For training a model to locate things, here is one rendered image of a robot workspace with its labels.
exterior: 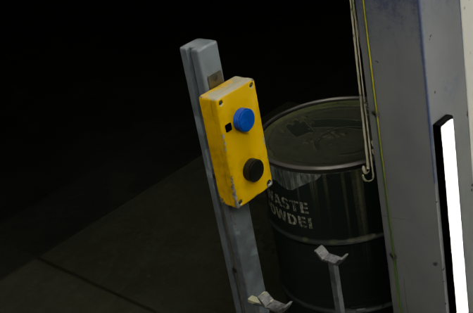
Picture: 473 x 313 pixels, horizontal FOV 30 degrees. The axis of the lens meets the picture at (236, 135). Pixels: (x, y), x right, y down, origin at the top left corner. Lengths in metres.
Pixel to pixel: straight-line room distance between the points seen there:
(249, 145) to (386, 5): 0.49
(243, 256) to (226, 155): 0.30
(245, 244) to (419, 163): 0.51
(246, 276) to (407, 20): 0.70
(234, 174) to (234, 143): 0.07
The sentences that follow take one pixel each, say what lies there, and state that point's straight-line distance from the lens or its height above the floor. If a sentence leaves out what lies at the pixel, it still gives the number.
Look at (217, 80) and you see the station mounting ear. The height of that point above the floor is 1.56.
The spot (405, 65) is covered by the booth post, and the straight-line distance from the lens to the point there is 2.14.
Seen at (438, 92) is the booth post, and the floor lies 1.34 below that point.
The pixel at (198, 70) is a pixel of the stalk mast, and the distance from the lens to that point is 1.84.
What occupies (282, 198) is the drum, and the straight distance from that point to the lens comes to 3.05.
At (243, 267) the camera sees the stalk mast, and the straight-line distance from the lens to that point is 2.05.
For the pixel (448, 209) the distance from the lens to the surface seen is 2.29.
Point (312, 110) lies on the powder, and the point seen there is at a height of 0.86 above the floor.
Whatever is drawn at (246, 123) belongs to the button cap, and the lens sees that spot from 1.84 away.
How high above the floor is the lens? 2.22
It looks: 25 degrees down
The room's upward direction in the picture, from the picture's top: 11 degrees counter-clockwise
